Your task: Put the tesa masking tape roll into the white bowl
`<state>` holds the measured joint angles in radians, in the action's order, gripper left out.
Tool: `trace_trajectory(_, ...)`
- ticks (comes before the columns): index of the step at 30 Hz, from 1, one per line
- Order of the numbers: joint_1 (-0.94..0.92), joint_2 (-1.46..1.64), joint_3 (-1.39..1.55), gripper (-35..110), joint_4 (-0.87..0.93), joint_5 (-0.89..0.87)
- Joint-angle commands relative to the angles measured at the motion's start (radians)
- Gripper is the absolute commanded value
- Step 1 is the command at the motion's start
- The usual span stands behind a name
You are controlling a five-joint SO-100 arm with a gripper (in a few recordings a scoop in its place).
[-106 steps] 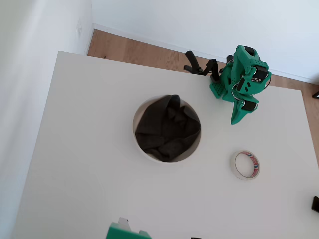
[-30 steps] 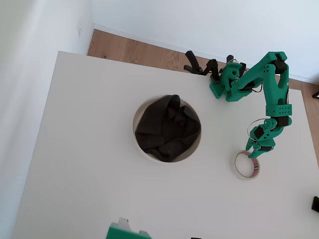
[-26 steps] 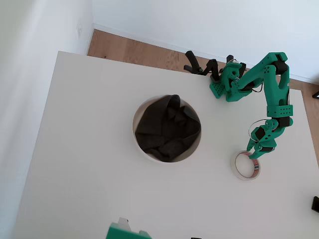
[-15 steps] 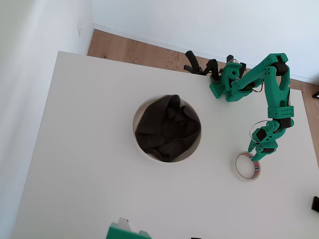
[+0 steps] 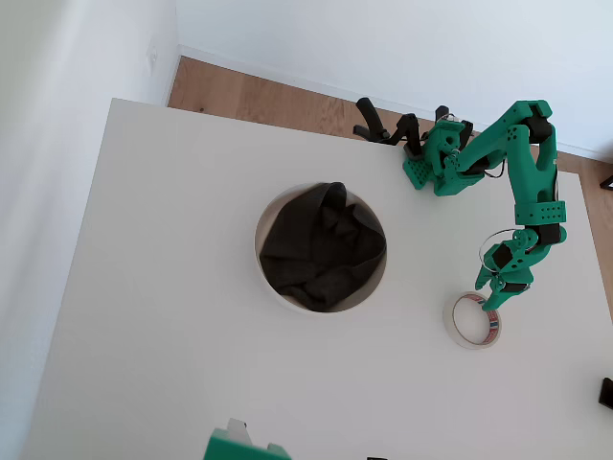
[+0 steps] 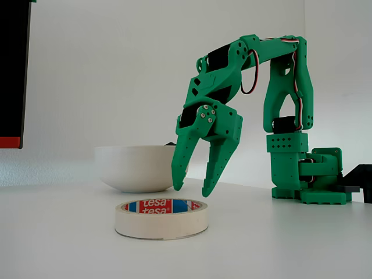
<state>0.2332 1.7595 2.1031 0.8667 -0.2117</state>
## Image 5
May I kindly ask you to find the green plastic printed part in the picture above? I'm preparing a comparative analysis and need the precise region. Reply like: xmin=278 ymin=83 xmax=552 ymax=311
xmin=203 ymin=425 xmax=293 ymax=460

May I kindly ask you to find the beige masking tape roll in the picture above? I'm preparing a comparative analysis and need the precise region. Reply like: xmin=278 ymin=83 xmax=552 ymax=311
xmin=443 ymin=290 xmax=503 ymax=350

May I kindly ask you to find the white bowl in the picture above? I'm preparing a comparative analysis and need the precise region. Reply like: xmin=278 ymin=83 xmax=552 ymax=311
xmin=253 ymin=181 xmax=388 ymax=315

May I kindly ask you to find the black cloth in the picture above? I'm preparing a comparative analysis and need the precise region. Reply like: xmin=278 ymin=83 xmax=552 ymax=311
xmin=259 ymin=181 xmax=387 ymax=312

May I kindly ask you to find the white plastic piece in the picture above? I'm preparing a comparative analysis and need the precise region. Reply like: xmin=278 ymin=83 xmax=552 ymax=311
xmin=224 ymin=417 xmax=250 ymax=445

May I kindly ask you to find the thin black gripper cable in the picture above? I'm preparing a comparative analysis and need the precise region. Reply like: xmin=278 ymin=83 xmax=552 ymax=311
xmin=476 ymin=228 xmax=521 ymax=269

